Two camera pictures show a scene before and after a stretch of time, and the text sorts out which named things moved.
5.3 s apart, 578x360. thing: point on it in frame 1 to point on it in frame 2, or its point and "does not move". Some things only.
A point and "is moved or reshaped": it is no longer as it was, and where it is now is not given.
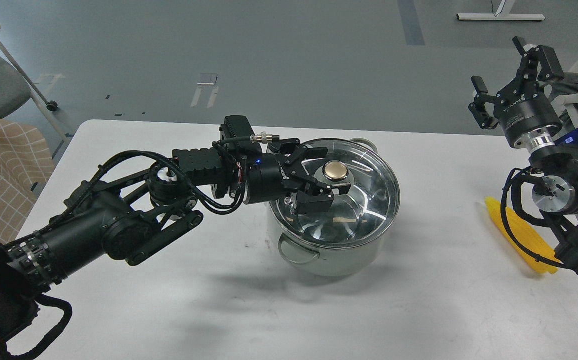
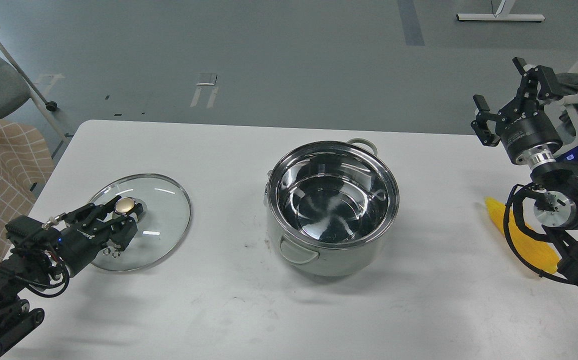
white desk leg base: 501,15 does not move
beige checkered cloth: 9,163 does not move
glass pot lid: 358,219 is moved or reshaped
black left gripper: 269,176 to 78,246
